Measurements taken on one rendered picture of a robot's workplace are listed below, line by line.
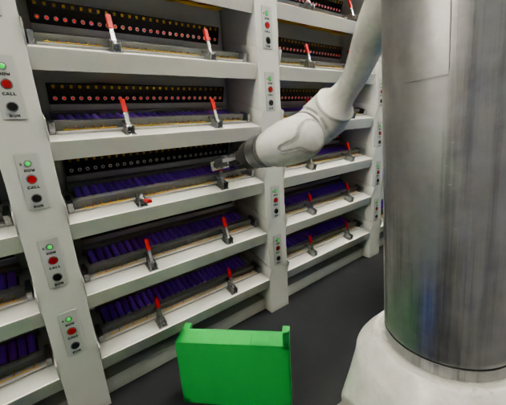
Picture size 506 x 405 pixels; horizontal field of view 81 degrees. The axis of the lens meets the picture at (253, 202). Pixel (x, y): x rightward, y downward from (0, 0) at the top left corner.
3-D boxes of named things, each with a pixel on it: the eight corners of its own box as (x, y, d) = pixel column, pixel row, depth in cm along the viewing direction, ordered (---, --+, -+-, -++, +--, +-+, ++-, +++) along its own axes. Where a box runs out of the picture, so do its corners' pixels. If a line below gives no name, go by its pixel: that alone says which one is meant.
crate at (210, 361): (291, 410, 78) (291, 384, 86) (289, 346, 73) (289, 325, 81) (184, 402, 82) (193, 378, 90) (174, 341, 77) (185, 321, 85)
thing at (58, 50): (255, 79, 97) (261, 30, 91) (30, 69, 62) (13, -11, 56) (222, 71, 111) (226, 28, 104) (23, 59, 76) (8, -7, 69)
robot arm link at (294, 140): (264, 177, 73) (296, 155, 80) (310, 168, 61) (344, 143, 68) (246, 137, 71) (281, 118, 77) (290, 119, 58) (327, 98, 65)
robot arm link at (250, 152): (285, 164, 78) (271, 167, 83) (279, 129, 77) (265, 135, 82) (259, 169, 73) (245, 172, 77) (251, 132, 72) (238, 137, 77)
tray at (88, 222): (263, 193, 107) (266, 169, 102) (71, 240, 72) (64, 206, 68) (232, 173, 120) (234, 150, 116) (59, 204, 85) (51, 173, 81)
